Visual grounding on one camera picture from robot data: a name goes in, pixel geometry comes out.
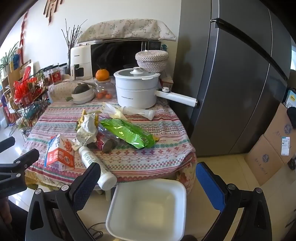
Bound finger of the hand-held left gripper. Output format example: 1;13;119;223
0;149;40;179
0;136;16;153

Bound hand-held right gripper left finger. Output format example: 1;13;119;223
25;163;101;241

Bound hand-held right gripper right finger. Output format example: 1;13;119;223
196;162;272;241

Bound white plastic bottle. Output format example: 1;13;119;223
79;146;117;191

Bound white and orange milk carton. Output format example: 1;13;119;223
44;134;75;171

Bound red drink can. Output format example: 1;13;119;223
96;133;117;153

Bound white tissue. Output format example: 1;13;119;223
73;113;99;149

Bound green snack bag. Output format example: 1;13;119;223
99;119;155;149

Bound yellow wrapper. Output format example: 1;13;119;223
77;109;100;130

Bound person's left hand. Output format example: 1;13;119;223
0;199;12;232

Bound red snack packets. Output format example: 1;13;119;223
14;66;38;103

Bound large cardboard box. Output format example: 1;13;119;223
245;134;296;186

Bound cream lace cloth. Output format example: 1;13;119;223
47;80;97;102

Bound red label jar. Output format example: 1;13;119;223
44;70;54;86
51;66;62;84

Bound stacked white bowls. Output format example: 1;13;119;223
71;88;96;104

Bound green potted plant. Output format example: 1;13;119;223
0;42;19;70

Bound dark avocado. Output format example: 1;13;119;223
73;83;89;94

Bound labelled cardboard box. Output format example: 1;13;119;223
264;102;296;163

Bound glass jar of small oranges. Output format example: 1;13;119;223
95;79;117;100

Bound white electric pot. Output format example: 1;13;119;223
115;74;198;109

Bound grey refrigerator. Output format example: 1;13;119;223
171;0;293;158

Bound black bag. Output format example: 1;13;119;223
287;108;296;129

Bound white air fryer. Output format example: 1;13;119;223
69;45;94;80

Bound orange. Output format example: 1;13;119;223
95;68;110;81

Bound blue and yellow printed box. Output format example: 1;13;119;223
283;87;296;109

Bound white pot lid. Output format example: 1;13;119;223
114;67;160;80

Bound dried branches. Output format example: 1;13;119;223
61;19;81;56

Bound white microwave oven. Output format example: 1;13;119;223
77;38;162;80

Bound floral cloth cover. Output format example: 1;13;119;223
77;19;176;44

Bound black wire rack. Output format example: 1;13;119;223
0;74;50;137

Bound black floor cable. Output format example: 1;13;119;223
88;222;109;241

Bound red wall hanging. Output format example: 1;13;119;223
20;10;29;49

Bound woven rope basket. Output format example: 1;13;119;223
135;50;169;73

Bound wooden wall ornament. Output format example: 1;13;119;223
44;0;64;26

